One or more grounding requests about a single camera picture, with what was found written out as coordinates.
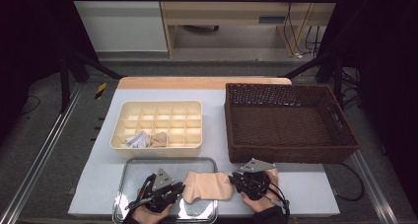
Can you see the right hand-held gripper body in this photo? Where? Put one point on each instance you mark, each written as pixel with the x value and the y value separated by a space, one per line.
pixel 254 184

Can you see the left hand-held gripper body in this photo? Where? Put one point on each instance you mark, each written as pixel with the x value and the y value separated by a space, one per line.
pixel 157 199

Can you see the peach sock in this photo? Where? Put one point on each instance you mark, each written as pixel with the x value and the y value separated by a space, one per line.
pixel 207 186

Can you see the clear plastic lid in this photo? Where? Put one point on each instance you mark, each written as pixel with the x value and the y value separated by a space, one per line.
pixel 138 174

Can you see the cream compartment storage box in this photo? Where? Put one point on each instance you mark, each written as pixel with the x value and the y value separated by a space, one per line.
pixel 177 151

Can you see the beige sock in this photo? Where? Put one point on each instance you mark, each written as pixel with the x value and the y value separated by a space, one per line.
pixel 163 137
pixel 156 141

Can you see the white sock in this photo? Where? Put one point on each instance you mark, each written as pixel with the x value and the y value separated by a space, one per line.
pixel 133 141
pixel 144 138

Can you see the brown wicker basket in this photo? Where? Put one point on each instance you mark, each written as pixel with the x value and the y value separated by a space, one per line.
pixel 312 135

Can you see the person's left hand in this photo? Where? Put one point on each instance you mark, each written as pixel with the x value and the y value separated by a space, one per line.
pixel 151 217

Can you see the person's right hand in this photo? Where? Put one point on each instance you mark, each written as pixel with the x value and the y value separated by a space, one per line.
pixel 263 205

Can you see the yellow black striped tape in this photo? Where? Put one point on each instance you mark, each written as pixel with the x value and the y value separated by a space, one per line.
pixel 101 90

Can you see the black metal stand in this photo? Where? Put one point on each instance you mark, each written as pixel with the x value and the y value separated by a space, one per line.
pixel 64 86
pixel 338 82

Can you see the wooden desk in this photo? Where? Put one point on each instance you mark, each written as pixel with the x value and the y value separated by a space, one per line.
pixel 230 12

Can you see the white cabinet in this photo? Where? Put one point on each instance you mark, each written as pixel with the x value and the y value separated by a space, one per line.
pixel 121 26

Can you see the black curtain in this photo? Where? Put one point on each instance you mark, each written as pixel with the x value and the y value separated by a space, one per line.
pixel 29 36
pixel 387 53

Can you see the aluminium rail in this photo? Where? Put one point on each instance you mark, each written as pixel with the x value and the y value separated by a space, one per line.
pixel 378 191
pixel 39 158

